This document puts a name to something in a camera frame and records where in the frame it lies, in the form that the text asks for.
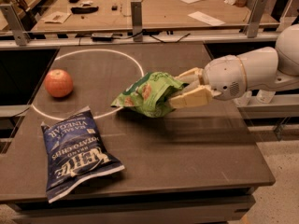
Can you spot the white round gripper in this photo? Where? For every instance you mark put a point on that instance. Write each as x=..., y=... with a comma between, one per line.
x=222, y=77

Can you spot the green rice chip bag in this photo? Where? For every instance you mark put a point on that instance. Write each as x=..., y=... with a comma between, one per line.
x=148, y=96

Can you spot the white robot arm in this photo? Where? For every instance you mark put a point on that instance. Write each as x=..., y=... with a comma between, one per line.
x=273, y=69

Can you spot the blue potato chip bag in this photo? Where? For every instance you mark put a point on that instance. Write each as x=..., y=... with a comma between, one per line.
x=76, y=153

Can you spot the clear plastic bottle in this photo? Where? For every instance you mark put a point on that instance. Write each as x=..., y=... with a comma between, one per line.
x=244, y=99

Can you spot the small white paper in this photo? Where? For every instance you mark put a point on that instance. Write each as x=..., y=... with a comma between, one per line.
x=198, y=16

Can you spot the black power adapter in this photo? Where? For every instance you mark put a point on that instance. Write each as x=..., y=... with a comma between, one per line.
x=102, y=37

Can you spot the small black block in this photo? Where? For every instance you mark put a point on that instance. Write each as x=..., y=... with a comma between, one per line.
x=114, y=7

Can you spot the red apple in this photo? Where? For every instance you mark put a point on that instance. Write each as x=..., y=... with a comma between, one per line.
x=58, y=83

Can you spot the black tool on bench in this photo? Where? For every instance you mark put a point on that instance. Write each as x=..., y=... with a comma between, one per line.
x=84, y=10

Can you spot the beige card on bench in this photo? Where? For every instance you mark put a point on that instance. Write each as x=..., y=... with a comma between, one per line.
x=56, y=17

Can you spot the right metal bracket post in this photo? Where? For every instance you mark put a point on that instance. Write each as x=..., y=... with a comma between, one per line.
x=252, y=27

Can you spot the metal bracket post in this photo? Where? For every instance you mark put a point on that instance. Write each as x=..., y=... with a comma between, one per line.
x=136, y=14
x=20, y=36
x=252, y=27

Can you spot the middle metal bracket post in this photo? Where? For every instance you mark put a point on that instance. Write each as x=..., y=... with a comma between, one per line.
x=136, y=14

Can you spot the left metal bracket post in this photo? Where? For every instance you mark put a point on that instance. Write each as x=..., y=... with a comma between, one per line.
x=20, y=36

